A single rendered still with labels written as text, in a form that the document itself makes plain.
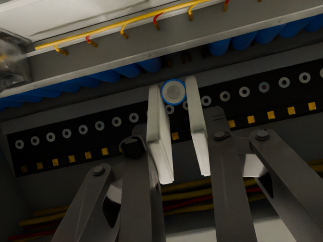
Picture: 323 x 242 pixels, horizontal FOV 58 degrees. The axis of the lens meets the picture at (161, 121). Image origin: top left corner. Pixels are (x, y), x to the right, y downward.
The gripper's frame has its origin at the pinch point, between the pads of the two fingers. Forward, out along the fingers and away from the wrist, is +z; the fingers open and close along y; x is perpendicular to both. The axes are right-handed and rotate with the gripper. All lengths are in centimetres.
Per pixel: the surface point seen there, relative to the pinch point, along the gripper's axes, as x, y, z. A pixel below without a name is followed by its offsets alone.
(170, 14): 5.9, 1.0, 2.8
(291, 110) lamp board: -8.0, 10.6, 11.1
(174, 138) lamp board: -8.3, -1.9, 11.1
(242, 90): -5.4, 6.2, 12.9
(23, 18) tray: 8.1, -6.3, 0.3
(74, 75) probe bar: 3.6, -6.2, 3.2
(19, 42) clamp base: 6.7, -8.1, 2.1
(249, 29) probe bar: 3.8, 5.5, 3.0
